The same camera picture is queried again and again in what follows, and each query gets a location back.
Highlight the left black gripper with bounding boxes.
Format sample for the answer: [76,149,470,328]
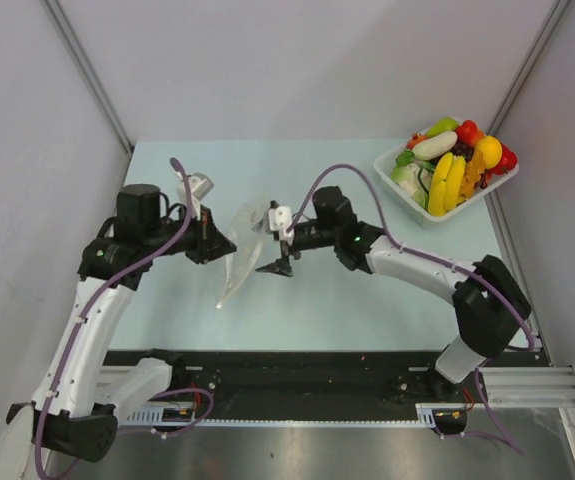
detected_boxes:
[146,203,236,264]

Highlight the clear zip top bag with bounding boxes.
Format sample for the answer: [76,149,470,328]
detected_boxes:
[216,193,270,310]

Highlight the white radish toy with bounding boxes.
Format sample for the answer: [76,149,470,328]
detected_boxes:
[412,131,458,161]

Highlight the yellow orange fruit toy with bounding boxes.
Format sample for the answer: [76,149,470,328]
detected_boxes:
[472,136,502,170]

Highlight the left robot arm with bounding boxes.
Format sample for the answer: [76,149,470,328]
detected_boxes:
[29,174,236,465]

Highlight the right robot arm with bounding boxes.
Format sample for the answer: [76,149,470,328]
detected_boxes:
[260,186,532,401]

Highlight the white plastic food basket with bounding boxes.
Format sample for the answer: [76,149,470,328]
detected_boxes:
[374,116,519,228]

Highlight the white cauliflower toy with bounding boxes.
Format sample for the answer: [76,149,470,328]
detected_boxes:
[390,163,432,209]

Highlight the yellow banana bunch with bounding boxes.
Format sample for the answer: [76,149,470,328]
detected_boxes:
[427,152,466,217]

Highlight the dark purple grape bunch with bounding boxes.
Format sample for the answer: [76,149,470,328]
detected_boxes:
[450,140,474,162]

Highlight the green pear toy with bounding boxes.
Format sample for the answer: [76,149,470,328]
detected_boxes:
[425,117,460,138]

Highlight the red bell pepper toy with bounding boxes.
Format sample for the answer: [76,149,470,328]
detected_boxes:
[489,144,518,175]

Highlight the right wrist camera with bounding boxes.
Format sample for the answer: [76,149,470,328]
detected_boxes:
[267,201,294,245]

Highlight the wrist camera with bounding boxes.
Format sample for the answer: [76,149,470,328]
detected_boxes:
[267,201,294,245]
[176,172,214,220]

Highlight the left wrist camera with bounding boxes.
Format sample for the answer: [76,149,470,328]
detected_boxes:
[176,172,214,220]

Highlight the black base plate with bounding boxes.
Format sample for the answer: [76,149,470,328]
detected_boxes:
[101,350,550,421]

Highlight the white slotted cable duct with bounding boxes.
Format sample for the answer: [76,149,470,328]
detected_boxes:
[121,404,196,428]

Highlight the aluminium frame rail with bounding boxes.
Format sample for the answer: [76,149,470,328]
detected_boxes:
[481,367,575,408]

